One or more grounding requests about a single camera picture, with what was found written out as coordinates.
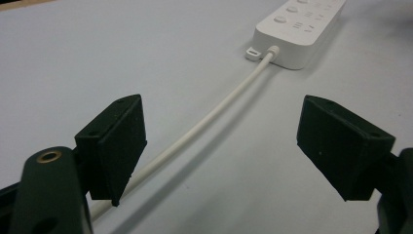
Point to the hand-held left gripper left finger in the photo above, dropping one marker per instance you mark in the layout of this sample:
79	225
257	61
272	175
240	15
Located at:
112	149

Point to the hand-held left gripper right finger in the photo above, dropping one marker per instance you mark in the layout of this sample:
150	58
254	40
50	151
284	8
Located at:
341	146

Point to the white power strip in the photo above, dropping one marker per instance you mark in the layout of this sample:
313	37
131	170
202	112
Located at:
297	29

